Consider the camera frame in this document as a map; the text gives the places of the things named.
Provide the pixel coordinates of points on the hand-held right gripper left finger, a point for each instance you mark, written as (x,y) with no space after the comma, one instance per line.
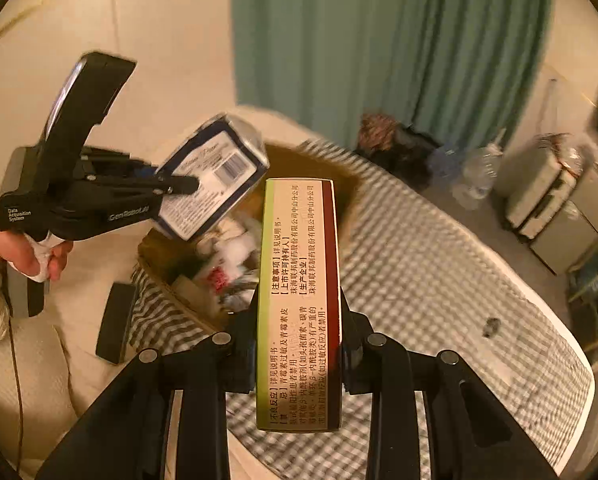
(241,355)

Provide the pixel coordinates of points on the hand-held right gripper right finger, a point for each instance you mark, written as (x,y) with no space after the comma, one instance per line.
(354,355)

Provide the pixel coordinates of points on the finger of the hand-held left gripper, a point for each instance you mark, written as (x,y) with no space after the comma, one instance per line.
(179,184)
(124,162)

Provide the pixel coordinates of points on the dark blue label packet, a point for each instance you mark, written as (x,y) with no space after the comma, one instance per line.
(214,160)

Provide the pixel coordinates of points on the small medicine box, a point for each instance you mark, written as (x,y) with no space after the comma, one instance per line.
(299,285)

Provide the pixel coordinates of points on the brown cardboard box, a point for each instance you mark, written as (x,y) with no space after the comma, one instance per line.
(346,195)

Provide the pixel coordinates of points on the person's left hand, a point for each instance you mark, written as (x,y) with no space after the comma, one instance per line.
(14,247)

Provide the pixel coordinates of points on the black rectangular case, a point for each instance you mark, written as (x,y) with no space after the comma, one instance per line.
(118,322)

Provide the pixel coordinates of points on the black bag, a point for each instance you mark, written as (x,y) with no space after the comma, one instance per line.
(409,160)

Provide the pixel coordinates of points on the floral bag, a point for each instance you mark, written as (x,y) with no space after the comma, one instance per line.
(376,132)

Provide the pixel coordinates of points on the crushed bluish water bottle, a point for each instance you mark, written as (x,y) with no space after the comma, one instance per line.
(441,160)

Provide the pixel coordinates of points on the large clear water bottle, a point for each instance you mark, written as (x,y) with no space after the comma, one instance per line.
(479,170)

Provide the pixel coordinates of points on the white suitcase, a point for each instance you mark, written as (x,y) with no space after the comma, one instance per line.
(534,190)

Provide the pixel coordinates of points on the green curtain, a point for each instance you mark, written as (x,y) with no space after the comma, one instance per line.
(379,35)

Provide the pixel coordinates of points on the grey mini fridge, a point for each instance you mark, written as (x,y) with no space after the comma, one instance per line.
(579,225)

